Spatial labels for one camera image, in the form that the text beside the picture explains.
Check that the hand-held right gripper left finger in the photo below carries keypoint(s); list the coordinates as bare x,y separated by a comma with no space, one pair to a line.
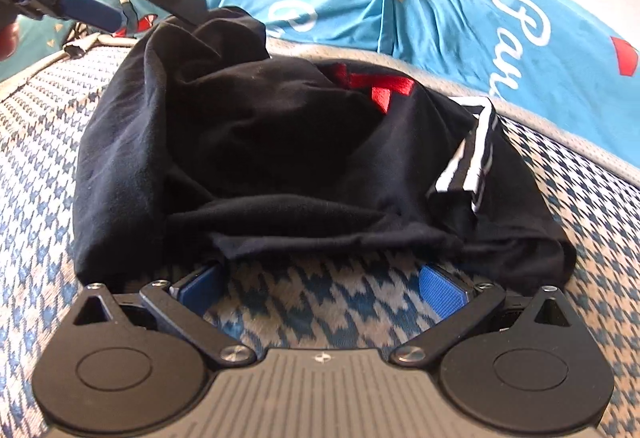
197,290

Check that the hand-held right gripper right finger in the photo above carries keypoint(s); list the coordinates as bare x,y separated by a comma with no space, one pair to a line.
442,290

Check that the black t-shirt with red print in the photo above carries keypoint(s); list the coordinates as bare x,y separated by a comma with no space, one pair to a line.
250,142

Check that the person's left hand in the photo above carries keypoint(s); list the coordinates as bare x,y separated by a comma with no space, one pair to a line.
7,42

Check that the blue houndstooth bed mat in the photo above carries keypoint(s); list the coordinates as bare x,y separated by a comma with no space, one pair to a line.
325,298

